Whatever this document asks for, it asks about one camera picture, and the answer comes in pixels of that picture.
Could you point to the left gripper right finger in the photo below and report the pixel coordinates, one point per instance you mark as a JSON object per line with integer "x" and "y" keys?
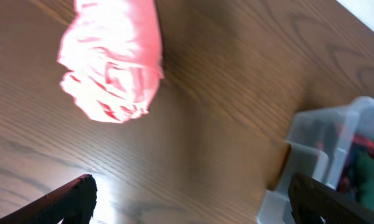
{"x": 314, "y": 203}

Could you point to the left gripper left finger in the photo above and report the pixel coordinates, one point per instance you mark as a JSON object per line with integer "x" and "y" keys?
{"x": 72, "y": 203}

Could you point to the red navy plaid shirt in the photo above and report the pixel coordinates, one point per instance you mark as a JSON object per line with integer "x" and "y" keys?
{"x": 361, "y": 149}

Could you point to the dark green taped cloth bundle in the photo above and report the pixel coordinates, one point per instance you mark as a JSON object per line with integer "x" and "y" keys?
{"x": 364, "y": 167}

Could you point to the pink cloth bundle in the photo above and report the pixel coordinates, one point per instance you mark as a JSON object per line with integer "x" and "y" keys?
{"x": 113, "y": 52}

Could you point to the clear plastic storage container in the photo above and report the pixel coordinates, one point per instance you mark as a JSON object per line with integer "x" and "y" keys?
{"x": 323, "y": 166}

